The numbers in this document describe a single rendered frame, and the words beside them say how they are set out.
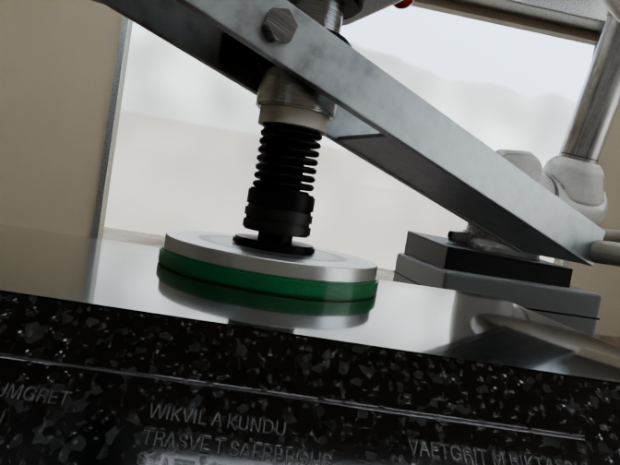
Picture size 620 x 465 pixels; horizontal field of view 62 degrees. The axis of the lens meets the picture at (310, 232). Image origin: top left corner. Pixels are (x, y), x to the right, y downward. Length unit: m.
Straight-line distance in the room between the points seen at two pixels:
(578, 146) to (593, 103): 0.11
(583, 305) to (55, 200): 4.89
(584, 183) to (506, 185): 0.94
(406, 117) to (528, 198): 0.20
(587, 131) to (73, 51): 4.84
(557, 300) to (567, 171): 0.37
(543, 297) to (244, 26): 1.05
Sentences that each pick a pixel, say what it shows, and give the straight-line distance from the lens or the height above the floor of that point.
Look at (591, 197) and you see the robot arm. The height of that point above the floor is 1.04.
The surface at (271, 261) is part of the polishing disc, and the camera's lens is 0.42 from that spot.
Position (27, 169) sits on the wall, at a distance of 5.65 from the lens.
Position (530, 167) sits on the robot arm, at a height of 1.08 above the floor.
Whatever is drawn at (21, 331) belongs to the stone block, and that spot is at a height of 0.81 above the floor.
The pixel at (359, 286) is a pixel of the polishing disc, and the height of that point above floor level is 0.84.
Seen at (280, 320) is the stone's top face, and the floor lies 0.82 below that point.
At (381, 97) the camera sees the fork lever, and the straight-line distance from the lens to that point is 0.51.
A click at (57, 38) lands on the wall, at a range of 5.73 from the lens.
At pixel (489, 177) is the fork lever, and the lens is 0.60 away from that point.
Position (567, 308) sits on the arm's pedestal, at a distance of 1.39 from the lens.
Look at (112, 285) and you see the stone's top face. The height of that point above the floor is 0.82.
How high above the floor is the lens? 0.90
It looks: 3 degrees down
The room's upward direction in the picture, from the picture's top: 9 degrees clockwise
